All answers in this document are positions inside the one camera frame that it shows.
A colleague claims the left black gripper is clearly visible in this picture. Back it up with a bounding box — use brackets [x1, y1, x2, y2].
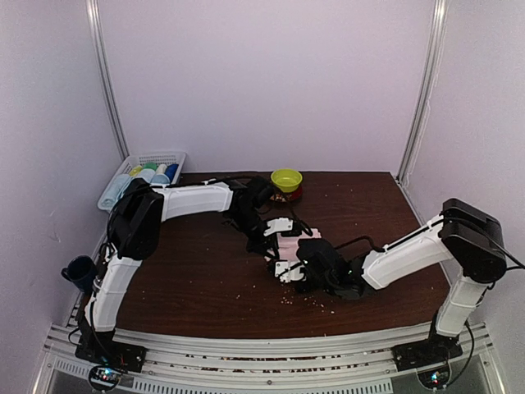
[231, 210, 279, 260]

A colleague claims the red floral plate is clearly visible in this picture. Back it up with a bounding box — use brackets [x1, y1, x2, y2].
[271, 186, 303, 203]

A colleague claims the green plastic bowl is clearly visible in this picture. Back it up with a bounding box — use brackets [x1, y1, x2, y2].
[271, 168, 303, 194]

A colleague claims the pink towel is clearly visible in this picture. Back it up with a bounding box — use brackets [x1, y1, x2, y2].
[265, 228, 322, 262]

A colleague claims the blue polka dot towel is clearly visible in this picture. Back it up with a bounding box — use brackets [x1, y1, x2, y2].
[151, 173, 171, 185]

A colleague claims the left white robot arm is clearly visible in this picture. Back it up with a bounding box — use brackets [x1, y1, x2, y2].
[75, 176, 279, 372]

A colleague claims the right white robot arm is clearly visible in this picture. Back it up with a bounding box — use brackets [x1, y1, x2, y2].
[296, 199, 524, 370]

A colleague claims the dark blue rolled towel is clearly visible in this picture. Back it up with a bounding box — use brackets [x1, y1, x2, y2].
[164, 163, 179, 181]

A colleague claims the white rolled towel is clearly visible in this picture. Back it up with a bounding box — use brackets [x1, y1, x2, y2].
[155, 163, 167, 175]

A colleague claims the white plastic basket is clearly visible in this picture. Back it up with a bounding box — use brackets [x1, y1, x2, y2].
[98, 151, 186, 213]

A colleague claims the green rolled towel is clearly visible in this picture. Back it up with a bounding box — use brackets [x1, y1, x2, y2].
[143, 162, 158, 171]

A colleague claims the yellow rolled towel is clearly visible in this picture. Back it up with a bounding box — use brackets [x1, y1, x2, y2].
[128, 165, 143, 177]

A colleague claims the light blue rolled towel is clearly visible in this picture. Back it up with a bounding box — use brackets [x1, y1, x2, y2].
[98, 169, 155, 211]

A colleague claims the dark blue mug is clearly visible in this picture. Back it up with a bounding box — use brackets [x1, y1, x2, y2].
[61, 255, 98, 295]

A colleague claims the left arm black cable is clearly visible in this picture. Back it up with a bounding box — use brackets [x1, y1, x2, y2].
[196, 174, 315, 239]

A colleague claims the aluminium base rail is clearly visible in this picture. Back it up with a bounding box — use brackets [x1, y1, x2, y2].
[30, 319, 510, 393]

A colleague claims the right aluminium frame post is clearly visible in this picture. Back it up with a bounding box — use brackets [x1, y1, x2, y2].
[397, 0, 449, 186]

